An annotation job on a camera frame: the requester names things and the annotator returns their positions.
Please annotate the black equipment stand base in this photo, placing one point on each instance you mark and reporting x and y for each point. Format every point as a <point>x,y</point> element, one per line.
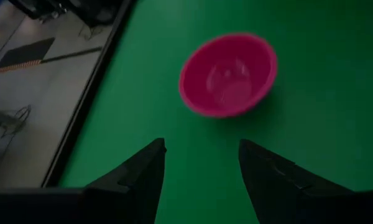
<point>68,11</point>

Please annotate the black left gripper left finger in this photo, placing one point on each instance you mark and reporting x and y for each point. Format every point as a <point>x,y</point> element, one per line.
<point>140,183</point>

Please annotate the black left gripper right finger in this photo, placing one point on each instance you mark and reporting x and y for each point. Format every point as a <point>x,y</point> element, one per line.
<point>276,186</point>

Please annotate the pink plastic bowl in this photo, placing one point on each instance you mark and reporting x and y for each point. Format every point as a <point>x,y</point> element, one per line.
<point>228,76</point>

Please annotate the black floor mat striped edge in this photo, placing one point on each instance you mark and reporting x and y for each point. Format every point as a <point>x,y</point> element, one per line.
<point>24,56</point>

